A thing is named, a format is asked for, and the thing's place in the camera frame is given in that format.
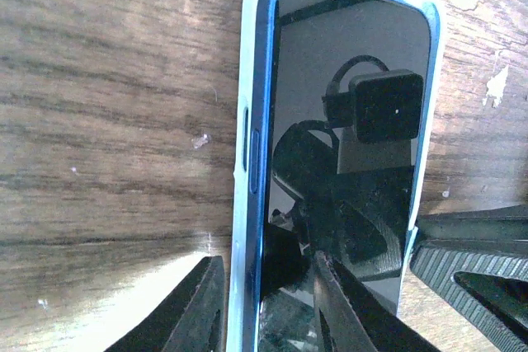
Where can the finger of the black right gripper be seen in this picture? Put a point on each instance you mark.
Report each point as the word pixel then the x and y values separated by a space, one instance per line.
pixel 484 281
pixel 504 227

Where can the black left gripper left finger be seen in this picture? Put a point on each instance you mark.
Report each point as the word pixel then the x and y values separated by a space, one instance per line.
pixel 190 318

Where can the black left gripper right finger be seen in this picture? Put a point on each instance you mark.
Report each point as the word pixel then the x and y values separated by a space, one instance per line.
pixel 350 318

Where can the light blue phone case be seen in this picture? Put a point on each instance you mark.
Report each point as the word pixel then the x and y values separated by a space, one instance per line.
pixel 245 121

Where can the blue phone black screen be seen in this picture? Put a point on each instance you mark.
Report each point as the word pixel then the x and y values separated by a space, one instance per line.
pixel 342 142

